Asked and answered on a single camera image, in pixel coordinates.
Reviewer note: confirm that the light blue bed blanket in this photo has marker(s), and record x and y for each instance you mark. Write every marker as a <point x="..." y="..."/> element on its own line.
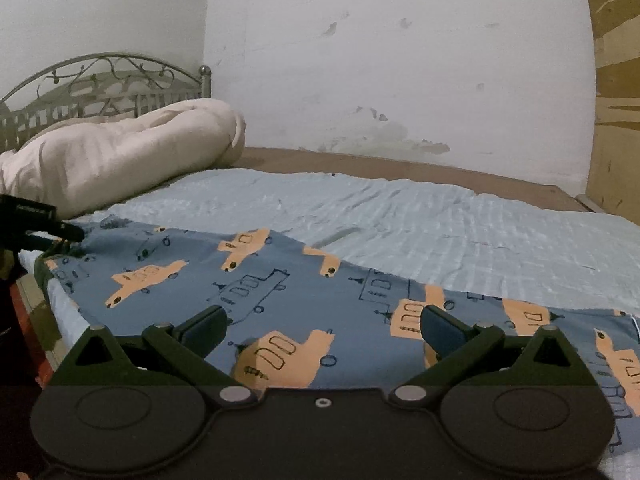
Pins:
<point x="410" y="220"/>

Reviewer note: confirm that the plywood panel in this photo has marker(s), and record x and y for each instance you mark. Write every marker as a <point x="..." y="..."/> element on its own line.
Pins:
<point x="617" y="110"/>

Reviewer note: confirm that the cream rolled comforter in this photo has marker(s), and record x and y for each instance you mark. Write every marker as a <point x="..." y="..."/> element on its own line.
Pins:
<point x="115" y="160"/>

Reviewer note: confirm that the blue printed pants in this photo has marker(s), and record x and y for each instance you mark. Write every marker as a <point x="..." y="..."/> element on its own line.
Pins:
<point x="200" y="270"/>

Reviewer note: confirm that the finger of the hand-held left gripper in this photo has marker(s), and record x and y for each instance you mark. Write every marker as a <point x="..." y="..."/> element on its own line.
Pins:
<point x="45" y="241"/>
<point x="70" y="231"/>

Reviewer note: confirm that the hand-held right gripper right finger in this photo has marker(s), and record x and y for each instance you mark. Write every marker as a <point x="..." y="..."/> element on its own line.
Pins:
<point x="440" y="334"/>

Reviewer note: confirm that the brown wooden bed frame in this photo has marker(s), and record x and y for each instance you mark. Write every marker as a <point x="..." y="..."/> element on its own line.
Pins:
<point x="400" y="167"/>

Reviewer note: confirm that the metal scrollwork headboard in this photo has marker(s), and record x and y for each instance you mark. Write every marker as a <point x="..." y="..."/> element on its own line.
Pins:
<point x="85" y="85"/>

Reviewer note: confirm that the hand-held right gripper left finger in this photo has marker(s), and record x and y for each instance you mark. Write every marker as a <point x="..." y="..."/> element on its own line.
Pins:
<point x="202" y="329"/>

